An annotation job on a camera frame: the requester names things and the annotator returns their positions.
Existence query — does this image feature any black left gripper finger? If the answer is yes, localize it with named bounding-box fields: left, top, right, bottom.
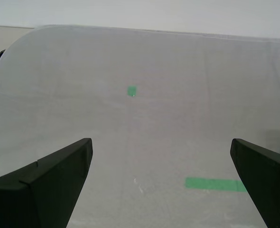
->
left=230, top=138, right=280, bottom=228
left=0, top=137, right=93, bottom=228

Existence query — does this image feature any long green tape strip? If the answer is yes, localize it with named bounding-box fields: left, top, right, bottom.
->
left=185, top=177, right=248, bottom=192

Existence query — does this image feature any small green tape square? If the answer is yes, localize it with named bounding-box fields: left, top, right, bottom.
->
left=127, top=85, right=138, bottom=97

